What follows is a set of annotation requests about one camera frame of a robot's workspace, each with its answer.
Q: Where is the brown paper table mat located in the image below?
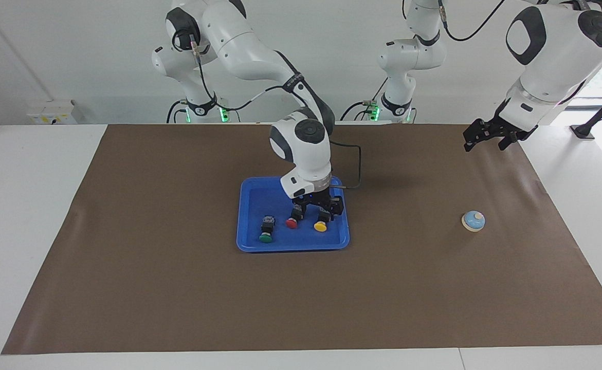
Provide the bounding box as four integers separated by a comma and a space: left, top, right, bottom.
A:
1, 123, 602, 355

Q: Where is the light blue desk bell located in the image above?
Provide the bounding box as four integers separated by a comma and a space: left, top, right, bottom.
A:
461, 210, 486, 232

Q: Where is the green push button switch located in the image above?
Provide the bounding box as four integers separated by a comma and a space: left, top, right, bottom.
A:
258, 215, 276, 244

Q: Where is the blue plastic tray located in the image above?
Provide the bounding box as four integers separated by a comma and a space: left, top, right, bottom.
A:
236, 176, 351, 253

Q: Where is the black angled stand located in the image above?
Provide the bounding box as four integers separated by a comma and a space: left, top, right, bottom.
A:
571, 82, 602, 140

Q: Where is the red push button switch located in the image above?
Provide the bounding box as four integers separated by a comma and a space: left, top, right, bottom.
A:
285, 206, 304, 230

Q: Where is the yellow push button switch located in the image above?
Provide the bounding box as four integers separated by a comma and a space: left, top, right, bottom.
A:
314, 208, 332, 233

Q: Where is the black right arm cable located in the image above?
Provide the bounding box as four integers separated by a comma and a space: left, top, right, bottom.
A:
175, 28, 362, 190

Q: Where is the white wall socket box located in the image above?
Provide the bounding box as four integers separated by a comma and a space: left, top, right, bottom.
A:
27, 100, 78, 125

